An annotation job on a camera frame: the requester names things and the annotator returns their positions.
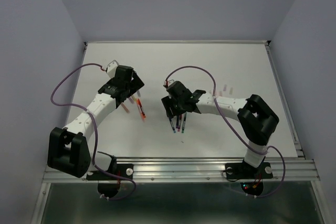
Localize dark red marker pen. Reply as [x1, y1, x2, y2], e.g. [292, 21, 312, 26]
[176, 115, 182, 131]

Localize red orange marker pen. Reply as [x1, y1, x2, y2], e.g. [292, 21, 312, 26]
[136, 99, 146, 121]

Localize blue marker pen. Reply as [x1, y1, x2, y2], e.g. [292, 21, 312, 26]
[169, 118, 176, 133]

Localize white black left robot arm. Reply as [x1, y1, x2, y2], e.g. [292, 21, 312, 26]
[47, 61, 144, 179]

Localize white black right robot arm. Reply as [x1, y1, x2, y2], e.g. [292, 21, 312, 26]
[161, 81, 279, 177]

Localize green marker pen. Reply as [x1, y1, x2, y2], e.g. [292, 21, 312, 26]
[181, 112, 187, 133]

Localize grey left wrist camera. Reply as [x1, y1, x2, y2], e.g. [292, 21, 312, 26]
[106, 60, 119, 79]

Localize aluminium front frame rails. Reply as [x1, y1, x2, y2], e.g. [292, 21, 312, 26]
[41, 157, 321, 183]

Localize aluminium table edge rail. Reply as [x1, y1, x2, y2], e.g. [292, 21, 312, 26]
[265, 40, 280, 84]

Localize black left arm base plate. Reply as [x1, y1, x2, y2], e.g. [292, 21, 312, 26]
[86, 151, 137, 201]

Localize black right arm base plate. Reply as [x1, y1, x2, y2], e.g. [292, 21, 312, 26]
[222, 161, 273, 197]

